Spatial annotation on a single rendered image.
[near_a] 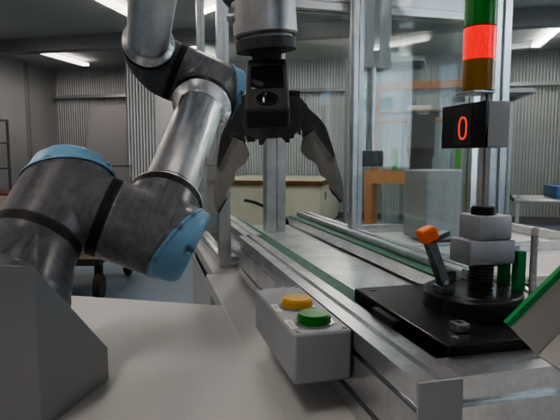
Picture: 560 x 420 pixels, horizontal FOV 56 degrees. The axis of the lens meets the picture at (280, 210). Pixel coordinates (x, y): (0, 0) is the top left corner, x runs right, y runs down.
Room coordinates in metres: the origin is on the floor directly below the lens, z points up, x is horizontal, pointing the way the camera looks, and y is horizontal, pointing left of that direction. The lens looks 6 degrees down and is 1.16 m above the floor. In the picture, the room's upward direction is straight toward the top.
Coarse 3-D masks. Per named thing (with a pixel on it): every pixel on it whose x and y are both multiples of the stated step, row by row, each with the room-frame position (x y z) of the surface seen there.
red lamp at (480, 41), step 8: (464, 32) 0.86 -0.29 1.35; (472, 32) 0.85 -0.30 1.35; (480, 32) 0.84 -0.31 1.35; (488, 32) 0.84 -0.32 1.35; (496, 32) 0.85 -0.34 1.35; (464, 40) 0.86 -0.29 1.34; (472, 40) 0.85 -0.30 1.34; (480, 40) 0.84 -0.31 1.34; (488, 40) 0.84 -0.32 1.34; (496, 40) 0.85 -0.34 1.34; (464, 48) 0.86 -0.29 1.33; (472, 48) 0.85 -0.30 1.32; (480, 48) 0.84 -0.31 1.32; (488, 48) 0.84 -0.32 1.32; (496, 48) 0.85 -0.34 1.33; (464, 56) 0.86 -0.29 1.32; (472, 56) 0.85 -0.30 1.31; (480, 56) 0.84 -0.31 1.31; (488, 56) 0.84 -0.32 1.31
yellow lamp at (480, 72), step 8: (464, 64) 0.86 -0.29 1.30; (472, 64) 0.85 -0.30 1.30; (480, 64) 0.84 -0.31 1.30; (488, 64) 0.84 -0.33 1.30; (464, 72) 0.86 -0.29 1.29; (472, 72) 0.84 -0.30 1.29; (480, 72) 0.84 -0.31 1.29; (488, 72) 0.84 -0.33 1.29; (464, 80) 0.86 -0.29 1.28; (472, 80) 0.84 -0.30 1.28; (480, 80) 0.84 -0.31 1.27; (488, 80) 0.84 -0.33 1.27; (464, 88) 0.86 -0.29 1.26; (472, 88) 0.84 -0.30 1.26; (480, 88) 0.84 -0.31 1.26; (488, 88) 0.84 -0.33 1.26
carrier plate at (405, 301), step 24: (360, 288) 0.73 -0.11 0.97; (384, 288) 0.73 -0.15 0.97; (408, 288) 0.73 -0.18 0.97; (408, 312) 0.62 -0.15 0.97; (432, 312) 0.62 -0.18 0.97; (408, 336) 0.58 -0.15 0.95; (432, 336) 0.53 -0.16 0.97; (456, 336) 0.53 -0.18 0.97; (480, 336) 0.53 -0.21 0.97; (504, 336) 0.53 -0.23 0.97
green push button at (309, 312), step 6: (300, 312) 0.61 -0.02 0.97; (306, 312) 0.61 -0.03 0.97; (312, 312) 0.61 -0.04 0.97; (318, 312) 0.61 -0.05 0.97; (324, 312) 0.61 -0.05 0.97; (300, 318) 0.60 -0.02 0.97; (306, 318) 0.59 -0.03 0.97; (312, 318) 0.59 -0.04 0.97; (318, 318) 0.59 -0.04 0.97; (324, 318) 0.59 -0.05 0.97; (330, 318) 0.60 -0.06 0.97; (306, 324) 0.59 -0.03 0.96; (312, 324) 0.59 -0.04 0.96; (318, 324) 0.59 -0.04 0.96; (324, 324) 0.59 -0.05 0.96
